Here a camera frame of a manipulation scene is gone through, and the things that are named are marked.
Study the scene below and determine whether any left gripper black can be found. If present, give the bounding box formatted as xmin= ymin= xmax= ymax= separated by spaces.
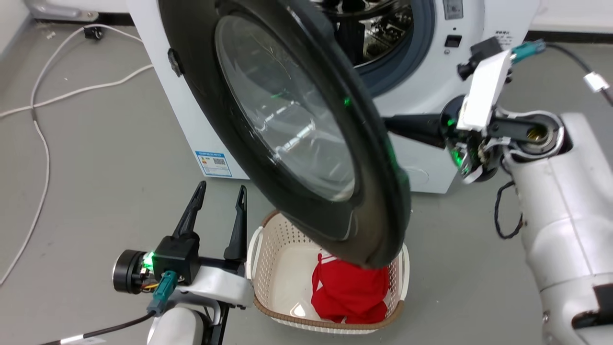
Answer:
xmin=113 ymin=181 xmax=248 ymax=294

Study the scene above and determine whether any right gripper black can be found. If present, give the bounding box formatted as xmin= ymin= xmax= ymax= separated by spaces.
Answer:
xmin=383 ymin=95 xmax=502 ymax=185

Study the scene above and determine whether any black round glass washer door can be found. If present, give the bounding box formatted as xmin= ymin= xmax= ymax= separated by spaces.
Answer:
xmin=158 ymin=0 xmax=411 ymax=269

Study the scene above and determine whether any white front-load washing machine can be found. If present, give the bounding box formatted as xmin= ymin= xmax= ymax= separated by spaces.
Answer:
xmin=127 ymin=0 xmax=546 ymax=195

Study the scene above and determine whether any grey-blue rubber door gasket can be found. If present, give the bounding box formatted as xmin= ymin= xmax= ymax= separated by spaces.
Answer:
xmin=354 ymin=0 xmax=436 ymax=99

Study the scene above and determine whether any blue white energy label sticker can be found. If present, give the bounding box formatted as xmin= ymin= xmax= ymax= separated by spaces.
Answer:
xmin=195 ymin=151 xmax=233 ymax=178

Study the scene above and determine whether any cream perforated laundry basket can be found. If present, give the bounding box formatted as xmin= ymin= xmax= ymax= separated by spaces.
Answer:
xmin=247 ymin=210 xmax=410 ymax=334

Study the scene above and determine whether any steel washer drum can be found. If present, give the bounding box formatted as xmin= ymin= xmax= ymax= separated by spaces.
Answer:
xmin=316 ymin=0 xmax=415 ymax=68

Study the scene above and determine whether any red garment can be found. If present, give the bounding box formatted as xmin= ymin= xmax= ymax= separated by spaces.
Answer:
xmin=310 ymin=253 xmax=390 ymax=324

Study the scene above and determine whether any grey metal base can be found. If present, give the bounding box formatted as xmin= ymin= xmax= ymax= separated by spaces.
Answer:
xmin=25 ymin=0 xmax=100 ymax=23

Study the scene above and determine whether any black looped cable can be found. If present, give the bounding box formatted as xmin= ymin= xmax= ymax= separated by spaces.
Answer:
xmin=494 ymin=181 xmax=523 ymax=240

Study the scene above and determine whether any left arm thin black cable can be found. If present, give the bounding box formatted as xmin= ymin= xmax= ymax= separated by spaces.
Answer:
xmin=41 ymin=310 xmax=156 ymax=345

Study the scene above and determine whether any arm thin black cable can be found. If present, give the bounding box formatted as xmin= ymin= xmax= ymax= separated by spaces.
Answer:
xmin=41 ymin=310 xmax=156 ymax=345
xmin=545 ymin=43 xmax=613 ymax=107

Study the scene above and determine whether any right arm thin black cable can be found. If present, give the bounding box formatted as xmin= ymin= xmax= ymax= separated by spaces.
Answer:
xmin=545 ymin=43 xmax=613 ymax=107

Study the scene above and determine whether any short white floor cable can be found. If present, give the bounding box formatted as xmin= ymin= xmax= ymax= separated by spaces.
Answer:
xmin=0 ymin=64 xmax=155 ymax=118

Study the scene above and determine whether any long looping white floor cable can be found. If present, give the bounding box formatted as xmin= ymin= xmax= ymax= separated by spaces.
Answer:
xmin=0 ymin=23 xmax=144 ymax=286

